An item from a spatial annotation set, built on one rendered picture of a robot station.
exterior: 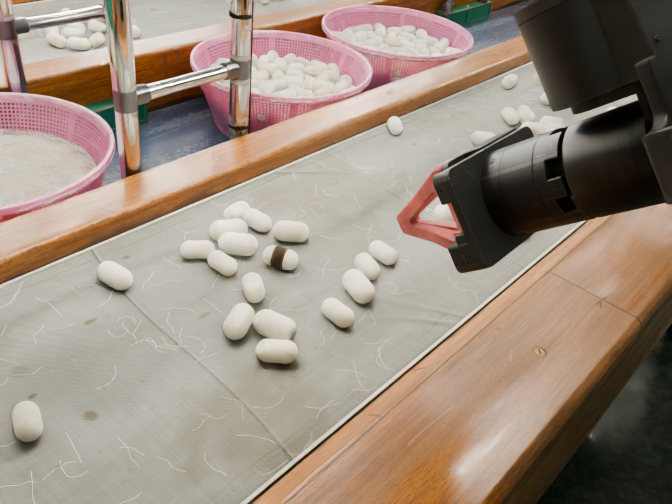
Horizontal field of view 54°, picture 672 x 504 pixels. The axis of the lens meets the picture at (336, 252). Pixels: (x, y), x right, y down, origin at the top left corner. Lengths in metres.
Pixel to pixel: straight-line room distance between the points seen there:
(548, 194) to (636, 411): 1.35
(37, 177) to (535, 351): 0.54
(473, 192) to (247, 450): 0.23
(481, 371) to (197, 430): 0.22
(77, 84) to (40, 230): 0.38
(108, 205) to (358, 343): 0.28
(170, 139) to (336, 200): 0.33
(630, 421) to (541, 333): 1.12
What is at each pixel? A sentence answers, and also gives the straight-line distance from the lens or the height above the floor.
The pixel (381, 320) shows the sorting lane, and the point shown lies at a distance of 0.58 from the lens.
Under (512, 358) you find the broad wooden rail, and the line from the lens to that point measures 0.55.
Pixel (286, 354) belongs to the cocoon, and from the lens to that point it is 0.52.
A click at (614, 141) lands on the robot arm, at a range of 0.38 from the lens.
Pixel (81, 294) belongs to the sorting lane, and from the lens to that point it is 0.61.
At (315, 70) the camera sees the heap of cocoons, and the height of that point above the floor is 0.74.
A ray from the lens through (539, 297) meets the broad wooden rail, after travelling 0.62.
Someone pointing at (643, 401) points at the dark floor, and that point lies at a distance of 1.76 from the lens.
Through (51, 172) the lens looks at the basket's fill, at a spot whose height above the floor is 0.74.
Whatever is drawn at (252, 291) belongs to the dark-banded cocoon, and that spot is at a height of 0.76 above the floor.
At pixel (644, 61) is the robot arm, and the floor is 1.03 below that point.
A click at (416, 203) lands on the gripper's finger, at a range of 0.48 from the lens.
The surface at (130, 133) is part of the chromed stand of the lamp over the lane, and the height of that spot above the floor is 0.81.
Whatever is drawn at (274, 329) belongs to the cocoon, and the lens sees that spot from 0.54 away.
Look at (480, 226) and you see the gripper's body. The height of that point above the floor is 0.91.
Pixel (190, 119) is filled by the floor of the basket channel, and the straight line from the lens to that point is 1.04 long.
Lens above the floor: 1.13
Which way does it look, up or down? 36 degrees down
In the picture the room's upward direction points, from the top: 7 degrees clockwise
